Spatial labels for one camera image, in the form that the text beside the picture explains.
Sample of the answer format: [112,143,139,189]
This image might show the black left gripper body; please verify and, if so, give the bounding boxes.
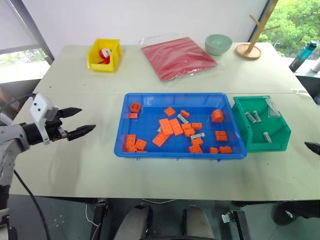
[45,109,70,143]

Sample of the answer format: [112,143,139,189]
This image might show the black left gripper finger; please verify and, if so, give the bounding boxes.
[59,107,83,120]
[66,124,97,142]

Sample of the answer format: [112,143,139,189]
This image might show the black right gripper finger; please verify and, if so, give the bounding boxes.
[304,141,320,155]

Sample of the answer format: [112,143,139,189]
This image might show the green plastic bin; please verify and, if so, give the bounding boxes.
[231,95,293,153]

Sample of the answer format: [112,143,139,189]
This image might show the long orange block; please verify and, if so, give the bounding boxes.
[124,134,137,153]
[152,131,170,147]
[168,118,185,137]
[158,118,174,136]

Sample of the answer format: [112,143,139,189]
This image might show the yellow plastic bin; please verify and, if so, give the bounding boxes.
[86,37,123,73]

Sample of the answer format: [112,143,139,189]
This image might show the orange plastic toy brick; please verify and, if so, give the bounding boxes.
[129,102,143,113]

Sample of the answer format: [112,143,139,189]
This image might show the red and white toy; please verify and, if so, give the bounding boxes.
[97,47,112,65]

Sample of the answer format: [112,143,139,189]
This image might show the black shoe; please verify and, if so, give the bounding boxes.
[273,200,320,226]

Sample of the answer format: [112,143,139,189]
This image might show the white bottle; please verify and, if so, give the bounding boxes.
[309,58,320,74]

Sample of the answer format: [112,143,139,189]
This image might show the blue water bottle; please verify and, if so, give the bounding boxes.
[288,40,319,73]

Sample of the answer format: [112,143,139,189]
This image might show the blue plastic tray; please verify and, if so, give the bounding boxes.
[113,92,248,161]

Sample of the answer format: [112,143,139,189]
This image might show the grey rounded robot knee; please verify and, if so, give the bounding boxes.
[181,205,216,240]
[113,204,154,240]

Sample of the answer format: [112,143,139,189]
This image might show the wooden cup rack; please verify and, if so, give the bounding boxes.
[235,13,281,61]

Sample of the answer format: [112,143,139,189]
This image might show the red folder in plastic sleeve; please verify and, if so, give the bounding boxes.
[139,34,219,88]

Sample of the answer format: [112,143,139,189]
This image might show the pale green bowl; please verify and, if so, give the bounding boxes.
[204,33,233,57]

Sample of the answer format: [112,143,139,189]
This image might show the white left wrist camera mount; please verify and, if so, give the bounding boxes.
[29,93,60,146]

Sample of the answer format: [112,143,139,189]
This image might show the white cable on table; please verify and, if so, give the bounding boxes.
[290,88,310,96]

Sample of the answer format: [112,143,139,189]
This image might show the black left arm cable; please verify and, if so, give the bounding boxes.
[0,93,52,240]

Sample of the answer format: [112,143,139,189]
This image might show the white floor cable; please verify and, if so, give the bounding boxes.
[84,198,176,228]

